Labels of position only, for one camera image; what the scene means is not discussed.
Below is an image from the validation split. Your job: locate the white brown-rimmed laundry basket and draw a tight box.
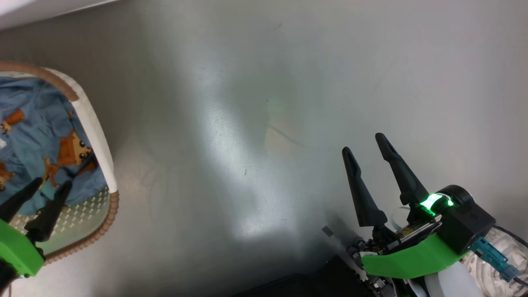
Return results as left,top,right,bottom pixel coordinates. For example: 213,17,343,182
0,61,120,265

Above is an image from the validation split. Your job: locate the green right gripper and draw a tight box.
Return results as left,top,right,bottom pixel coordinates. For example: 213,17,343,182
342,132,473,297

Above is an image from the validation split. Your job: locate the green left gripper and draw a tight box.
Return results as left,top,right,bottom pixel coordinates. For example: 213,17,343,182
0,177,73,289

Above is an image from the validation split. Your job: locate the thin black cable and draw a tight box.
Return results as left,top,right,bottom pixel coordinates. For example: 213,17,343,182
493,225,528,248

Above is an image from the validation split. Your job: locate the white washing machine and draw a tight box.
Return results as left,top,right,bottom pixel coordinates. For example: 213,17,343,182
0,0,120,30

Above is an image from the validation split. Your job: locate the teal connector with cable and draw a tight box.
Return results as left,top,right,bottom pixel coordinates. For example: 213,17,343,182
470,237,528,288

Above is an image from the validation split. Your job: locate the small blue bear-print garment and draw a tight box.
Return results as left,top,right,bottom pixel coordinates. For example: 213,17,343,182
0,76,108,216

